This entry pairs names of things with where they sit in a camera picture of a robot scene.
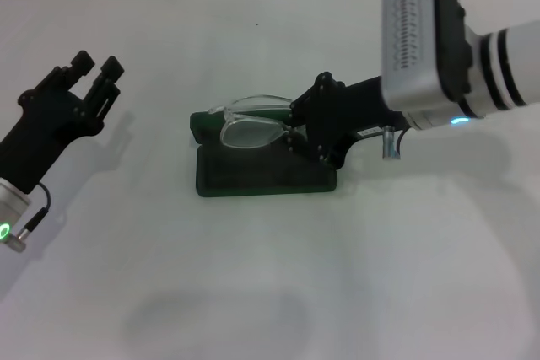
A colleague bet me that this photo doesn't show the green glasses case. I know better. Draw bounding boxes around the green glasses case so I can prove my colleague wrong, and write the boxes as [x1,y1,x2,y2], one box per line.
[188,100,338,200]

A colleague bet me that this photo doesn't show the arm cable with plugs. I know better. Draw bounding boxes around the arm cable with plugs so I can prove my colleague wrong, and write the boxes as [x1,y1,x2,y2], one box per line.
[381,126,409,162]
[14,182,52,254]

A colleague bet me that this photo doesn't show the clear white glasses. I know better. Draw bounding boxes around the clear white glasses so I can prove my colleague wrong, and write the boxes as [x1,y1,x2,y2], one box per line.
[206,95,296,150]

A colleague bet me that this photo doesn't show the left arm cable with plugs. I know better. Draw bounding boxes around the left arm cable with plugs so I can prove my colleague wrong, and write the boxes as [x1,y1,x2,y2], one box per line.
[14,182,52,254]

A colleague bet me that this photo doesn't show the right arm cable with plugs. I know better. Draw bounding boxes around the right arm cable with plugs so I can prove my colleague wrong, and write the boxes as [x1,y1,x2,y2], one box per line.
[381,126,409,162]

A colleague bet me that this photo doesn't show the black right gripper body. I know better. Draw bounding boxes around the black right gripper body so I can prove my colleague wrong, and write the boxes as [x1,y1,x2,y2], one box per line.
[290,71,408,171]

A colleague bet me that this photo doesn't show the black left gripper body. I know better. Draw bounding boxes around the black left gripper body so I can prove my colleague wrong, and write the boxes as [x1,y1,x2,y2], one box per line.
[0,67,106,195]

